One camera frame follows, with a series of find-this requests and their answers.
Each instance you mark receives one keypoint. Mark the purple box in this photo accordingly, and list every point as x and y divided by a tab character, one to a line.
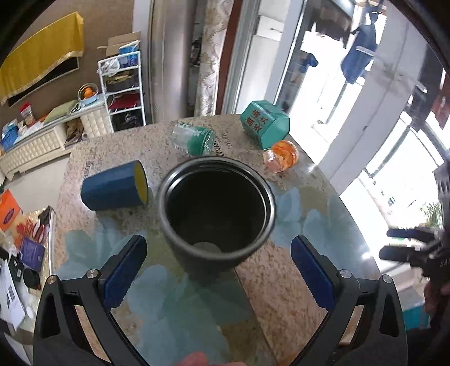
32	253

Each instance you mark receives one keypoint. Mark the green plant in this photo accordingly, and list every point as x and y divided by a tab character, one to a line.
431	214

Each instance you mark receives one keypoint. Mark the patterned curtain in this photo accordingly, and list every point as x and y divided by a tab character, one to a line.
211	59

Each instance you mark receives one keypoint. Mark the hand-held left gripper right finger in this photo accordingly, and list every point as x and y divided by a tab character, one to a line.
313	274

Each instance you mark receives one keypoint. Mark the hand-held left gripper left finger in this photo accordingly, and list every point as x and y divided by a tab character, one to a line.
124	272

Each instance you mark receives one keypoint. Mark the clear jar green label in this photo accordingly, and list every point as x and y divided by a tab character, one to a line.
193	139

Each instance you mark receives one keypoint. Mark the person's right hand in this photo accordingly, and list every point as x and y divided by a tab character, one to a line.
436	297

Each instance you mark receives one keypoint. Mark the black cup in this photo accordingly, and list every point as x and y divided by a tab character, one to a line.
216	218

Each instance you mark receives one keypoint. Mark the orange tissue box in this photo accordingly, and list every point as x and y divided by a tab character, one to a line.
8	211

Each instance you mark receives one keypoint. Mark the white plastic bag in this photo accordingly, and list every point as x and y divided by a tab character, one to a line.
109	66

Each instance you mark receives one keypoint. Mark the yellow cloth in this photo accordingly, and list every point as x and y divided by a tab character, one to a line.
42	52

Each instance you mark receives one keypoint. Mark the white tufted cabinet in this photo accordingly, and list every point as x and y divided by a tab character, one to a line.
45	140

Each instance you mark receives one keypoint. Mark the cardboard box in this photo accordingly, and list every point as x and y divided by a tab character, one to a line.
121	44

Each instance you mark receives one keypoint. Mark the orange clear plastic jar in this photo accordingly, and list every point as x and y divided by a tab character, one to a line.
281	155

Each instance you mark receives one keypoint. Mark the blue hanging garment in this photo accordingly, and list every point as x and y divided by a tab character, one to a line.
362	52

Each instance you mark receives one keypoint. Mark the green cushion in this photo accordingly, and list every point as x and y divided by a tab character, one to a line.
61	111

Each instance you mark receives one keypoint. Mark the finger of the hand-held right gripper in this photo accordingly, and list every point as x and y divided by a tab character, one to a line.
407	233
400	254

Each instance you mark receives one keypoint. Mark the red lid jar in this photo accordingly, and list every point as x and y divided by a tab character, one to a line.
26	114

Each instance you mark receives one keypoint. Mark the blue box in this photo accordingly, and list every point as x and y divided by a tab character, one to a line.
8	135

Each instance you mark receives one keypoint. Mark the teal hexagonal tin box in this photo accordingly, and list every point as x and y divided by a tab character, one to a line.
265	123

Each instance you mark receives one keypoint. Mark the round black case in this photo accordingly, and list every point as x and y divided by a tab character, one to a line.
31	278

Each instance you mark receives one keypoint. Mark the blue cup yellow inside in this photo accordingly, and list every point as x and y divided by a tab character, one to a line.
112	190

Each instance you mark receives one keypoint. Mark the bowl of oranges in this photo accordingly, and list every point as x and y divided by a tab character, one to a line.
88	93

